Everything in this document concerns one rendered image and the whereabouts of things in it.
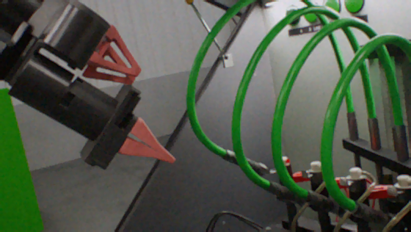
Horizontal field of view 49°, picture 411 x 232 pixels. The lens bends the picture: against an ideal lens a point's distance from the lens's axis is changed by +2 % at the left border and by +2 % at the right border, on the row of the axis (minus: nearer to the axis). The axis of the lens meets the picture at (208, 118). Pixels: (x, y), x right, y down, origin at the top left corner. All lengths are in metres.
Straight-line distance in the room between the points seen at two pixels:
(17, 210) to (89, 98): 3.57
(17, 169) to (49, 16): 3.51
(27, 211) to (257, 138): 3.09
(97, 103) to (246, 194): 0.75
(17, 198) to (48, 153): 3.25
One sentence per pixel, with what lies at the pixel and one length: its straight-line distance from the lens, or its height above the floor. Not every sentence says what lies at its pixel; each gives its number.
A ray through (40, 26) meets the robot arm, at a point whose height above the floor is 1.40.
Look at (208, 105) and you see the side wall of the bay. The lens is 1.11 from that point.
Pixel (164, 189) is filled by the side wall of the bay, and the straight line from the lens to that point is 1.07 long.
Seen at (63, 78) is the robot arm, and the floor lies 1.34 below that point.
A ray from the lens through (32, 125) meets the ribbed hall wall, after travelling 7.19.
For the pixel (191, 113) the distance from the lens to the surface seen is 0.71.
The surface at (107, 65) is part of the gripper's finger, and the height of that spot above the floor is 1.34.
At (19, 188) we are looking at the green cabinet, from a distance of 4.04.
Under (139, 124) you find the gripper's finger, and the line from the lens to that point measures 0.52.
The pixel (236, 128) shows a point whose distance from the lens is 0.67.
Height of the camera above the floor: 1.34
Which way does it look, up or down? 9 degrees down
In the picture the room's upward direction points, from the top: 10 degrees counter-clockwise
